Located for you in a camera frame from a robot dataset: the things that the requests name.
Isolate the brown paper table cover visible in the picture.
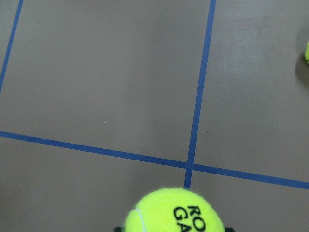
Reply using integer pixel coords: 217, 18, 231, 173
0, 0, 309, 232

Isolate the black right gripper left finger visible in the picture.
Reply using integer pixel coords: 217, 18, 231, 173
114, 227, 125, 232

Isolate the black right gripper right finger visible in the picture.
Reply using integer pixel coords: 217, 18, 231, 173
225, 227, 235, 232

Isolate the tennis ball from desk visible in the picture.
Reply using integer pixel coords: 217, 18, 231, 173
123, 188, 225, 232

